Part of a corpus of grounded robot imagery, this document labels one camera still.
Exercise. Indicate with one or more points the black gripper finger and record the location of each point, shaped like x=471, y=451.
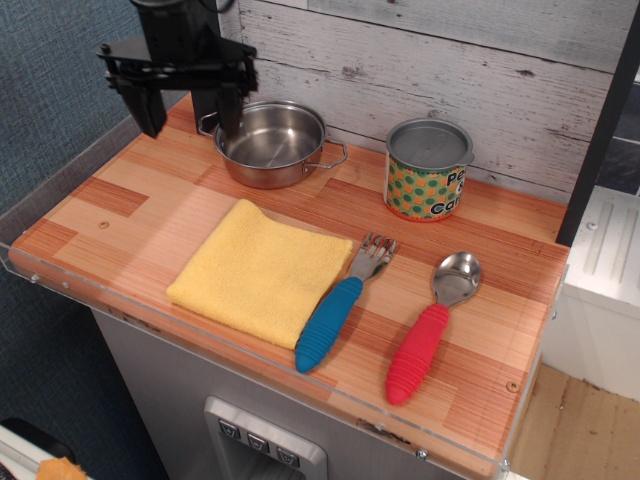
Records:
x=230, y=110
x=146, y=106

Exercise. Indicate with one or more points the grey toy fridge cabinet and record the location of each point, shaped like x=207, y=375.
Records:
x=169, y=380

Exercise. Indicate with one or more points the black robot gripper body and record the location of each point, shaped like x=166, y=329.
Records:
x=180, y=49

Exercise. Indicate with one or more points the orange plush object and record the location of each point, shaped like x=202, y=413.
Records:
x=60, y=469

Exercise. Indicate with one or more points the small steel pot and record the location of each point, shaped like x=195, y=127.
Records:
x=279, y=144

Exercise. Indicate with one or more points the black vertical post left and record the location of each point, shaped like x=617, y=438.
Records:
x=205, y=106

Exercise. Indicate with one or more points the black vertical post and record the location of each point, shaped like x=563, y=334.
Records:
x=612, y=109
x=205, y=106

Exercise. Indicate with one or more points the blue handled fork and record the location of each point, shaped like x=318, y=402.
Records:
x=324, y=326

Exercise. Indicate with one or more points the yellow cloth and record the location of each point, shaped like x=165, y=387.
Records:
x=260, y=276

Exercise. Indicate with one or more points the white toy cabinet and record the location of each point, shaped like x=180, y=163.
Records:
x=593, y=330

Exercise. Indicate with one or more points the clear acrylic guard rail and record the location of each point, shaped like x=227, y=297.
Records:
x=115, y=238

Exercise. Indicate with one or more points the silver dispenser button panel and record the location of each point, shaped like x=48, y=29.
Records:
x=249, y=447

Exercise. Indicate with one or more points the red handled spoon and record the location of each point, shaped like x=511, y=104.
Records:
x=455, y=280

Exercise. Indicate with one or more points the toy peas and carrots can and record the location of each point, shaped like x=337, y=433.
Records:
x=426, y=165

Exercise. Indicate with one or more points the black vertical post right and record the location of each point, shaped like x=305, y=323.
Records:
x=612, y=109

